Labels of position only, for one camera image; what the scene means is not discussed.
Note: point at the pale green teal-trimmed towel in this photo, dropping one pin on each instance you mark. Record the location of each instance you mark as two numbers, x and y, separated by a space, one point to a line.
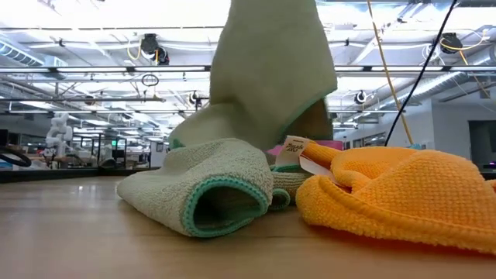
252 58

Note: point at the orange microfiber towel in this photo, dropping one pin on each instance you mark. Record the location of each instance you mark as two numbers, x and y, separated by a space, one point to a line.
407 193

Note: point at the white towel care label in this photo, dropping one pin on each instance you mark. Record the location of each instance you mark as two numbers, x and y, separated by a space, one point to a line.
291 149

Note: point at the white card hang tag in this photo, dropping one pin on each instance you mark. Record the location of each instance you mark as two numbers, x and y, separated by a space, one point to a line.
317 170

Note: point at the red plastic tray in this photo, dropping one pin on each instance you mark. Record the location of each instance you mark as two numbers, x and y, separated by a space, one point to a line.
335 145

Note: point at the green exit sign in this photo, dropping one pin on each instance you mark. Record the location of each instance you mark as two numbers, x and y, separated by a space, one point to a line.
114 143

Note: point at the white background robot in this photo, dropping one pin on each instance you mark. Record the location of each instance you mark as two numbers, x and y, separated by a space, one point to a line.
59 133

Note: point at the dark background doorway panel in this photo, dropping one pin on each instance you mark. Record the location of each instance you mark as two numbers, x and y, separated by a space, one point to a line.
482 143

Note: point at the silver ventilation duct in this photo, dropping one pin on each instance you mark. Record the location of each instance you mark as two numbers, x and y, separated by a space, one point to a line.
426 91

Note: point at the grey ceiling air duct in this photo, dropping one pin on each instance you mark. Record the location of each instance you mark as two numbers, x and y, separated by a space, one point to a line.
23 54

